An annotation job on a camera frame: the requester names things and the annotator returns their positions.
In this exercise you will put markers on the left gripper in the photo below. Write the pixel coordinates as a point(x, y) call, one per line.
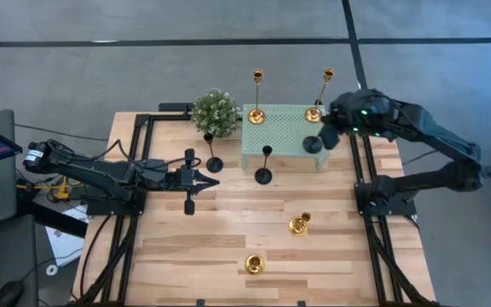
point(188, 181)

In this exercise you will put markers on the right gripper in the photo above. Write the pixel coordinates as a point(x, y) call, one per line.
point(360, 111)

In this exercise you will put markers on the slim gold candlestick holder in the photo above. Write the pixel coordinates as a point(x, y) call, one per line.
point(313, 114)
point(256, 116)

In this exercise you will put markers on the tall gold candlestick holder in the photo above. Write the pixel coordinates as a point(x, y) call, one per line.
point(254, 264)

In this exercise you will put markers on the short gold candlestick holder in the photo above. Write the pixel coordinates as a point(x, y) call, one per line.
point(297, 227)

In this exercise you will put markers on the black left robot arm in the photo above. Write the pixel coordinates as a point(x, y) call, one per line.
point(100, 175)

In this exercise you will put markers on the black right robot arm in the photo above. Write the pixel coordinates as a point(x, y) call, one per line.
point(433, 128)

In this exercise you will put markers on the green mesh metal shelf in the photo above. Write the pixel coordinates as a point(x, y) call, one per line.
point(286, 132)

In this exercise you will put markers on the green potted plant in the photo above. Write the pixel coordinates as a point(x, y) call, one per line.
point(215, 113)

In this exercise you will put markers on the yellow clamp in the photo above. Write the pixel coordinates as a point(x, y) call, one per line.
point(63, 192)

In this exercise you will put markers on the white paper sheet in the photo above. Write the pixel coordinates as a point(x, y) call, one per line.
point(64, 245)

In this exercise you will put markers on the white tape roll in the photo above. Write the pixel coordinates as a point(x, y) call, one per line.
point(48, 270)

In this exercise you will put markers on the dark gray side desk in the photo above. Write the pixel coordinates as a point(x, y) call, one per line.
point(11, 256)

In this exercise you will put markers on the black computer mouse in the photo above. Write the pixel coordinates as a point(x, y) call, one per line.
point(7, 295)

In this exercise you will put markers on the black aluminium table frame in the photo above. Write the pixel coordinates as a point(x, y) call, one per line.
point(142, 118)

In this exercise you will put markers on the black table edge bracket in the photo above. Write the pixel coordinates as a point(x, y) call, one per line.
point(200, 303)
point(301, 303)

